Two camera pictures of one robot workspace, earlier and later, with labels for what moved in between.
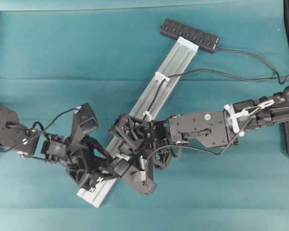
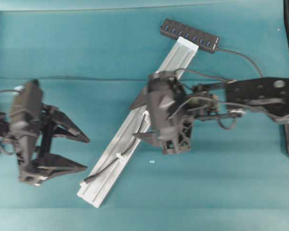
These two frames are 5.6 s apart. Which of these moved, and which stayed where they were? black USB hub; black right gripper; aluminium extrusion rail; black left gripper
Moved: black left gripper; black right gripper
Stayed: black USB hub; aluminium extrusion rail
